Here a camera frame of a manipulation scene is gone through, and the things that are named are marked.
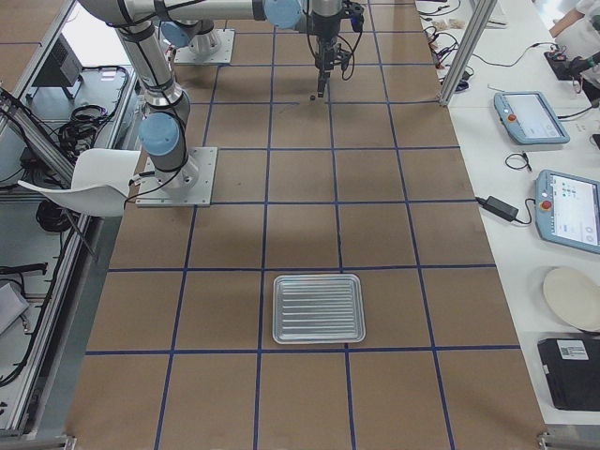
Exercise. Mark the black power adapter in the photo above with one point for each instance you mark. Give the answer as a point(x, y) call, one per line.
point(498, 208)

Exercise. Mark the white plastic chair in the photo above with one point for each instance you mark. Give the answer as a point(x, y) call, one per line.
point(99, 184)

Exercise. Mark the round beige plate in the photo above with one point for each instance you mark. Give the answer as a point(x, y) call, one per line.
point(573, 297)

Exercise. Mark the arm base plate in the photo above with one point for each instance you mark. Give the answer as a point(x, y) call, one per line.
point(222, 56)
point(193, 185)

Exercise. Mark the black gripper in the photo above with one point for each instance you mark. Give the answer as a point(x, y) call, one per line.
point(324, 32)

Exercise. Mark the black box device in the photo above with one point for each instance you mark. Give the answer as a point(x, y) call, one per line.
point(571, 367)

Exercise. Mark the aluminium frame post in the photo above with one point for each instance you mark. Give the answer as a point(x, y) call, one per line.
point(473, 32)

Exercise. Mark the near teach pendant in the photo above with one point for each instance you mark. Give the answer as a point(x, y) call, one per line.
point(567, 210)

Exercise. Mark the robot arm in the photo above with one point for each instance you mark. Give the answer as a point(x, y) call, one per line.
point(199, 36)
point(133, 21)

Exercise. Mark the teach pendant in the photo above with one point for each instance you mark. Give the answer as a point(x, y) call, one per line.
point(529, 119)
point(567, 210)

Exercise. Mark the far teach pendant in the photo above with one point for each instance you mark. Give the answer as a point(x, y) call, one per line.
point(529, 119)

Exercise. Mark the ribbed metal tray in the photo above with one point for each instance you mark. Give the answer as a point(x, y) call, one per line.
point(318, 309)

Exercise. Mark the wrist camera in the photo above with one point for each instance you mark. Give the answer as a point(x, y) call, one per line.
point(354, 13)

